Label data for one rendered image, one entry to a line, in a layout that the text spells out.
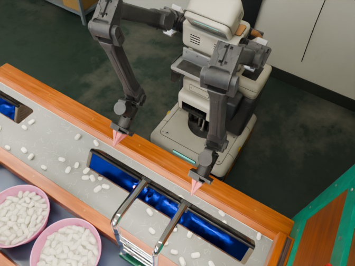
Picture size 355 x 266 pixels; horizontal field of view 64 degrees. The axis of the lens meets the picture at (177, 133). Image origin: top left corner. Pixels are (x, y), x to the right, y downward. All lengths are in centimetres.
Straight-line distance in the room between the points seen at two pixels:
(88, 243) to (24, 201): 35
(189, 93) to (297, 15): 144
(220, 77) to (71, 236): 89
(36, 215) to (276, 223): 103
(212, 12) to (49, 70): 216
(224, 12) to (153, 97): 159
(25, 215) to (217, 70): 101
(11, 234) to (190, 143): 121
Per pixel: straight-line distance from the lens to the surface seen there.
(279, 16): 280
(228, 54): 84
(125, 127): 129
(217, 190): 134
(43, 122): 166
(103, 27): 100
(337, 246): 87
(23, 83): 186
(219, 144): 112
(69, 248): 130
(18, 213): 144
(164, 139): 204
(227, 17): 121
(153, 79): 284
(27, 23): 382
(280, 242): 123
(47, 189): 140
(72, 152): 149
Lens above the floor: 196
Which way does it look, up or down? 54 degrees down
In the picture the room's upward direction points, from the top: 6 degrees clockwise
